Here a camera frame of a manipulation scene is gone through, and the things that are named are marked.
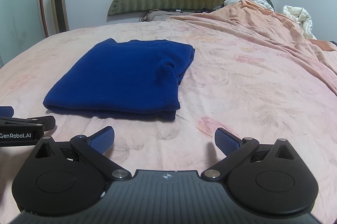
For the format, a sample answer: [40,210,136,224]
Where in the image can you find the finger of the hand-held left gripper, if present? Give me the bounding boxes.
[0,106,14,117]
[0,115,56,133]

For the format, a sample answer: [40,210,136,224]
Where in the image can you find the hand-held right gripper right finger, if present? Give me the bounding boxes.
[201,127,296,183]

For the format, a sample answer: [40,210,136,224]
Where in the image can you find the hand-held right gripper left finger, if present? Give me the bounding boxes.
[34,126,132,183]

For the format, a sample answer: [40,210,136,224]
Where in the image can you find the blue beaded v-neck sweater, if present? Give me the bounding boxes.
[43,39,196,120]

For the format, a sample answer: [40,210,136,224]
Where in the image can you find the pink floral blanket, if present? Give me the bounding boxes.
[0,0,337,224]

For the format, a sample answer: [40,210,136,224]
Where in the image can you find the glass wardrobe door flower stickers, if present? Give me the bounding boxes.
[0,0,50,67]

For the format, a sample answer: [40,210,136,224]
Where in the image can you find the gold tower air conditioner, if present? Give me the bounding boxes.
[49,0,70,34]

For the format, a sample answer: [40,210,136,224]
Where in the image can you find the cream puffy quilt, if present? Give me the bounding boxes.
[283,5,317,40]

